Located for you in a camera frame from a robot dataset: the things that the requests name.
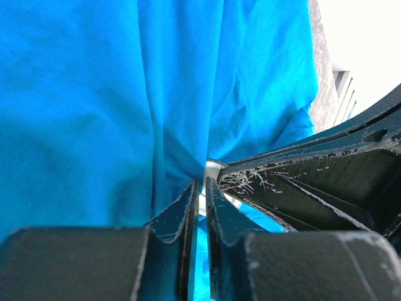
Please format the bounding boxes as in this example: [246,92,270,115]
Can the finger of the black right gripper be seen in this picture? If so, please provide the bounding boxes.
[219,86,400,176]
[218,150,400,238]

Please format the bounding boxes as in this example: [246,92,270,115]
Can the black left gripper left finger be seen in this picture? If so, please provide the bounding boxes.
[1,180,199,300]

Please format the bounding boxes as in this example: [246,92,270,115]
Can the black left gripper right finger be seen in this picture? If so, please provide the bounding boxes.
[206,178,400,300]

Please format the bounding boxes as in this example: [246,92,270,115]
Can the round silver badge brooch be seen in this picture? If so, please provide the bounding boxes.
[199,159,228,217]

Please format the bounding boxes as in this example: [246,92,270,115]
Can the blue t-shirt garment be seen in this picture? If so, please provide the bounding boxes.
[1,1,318,300]

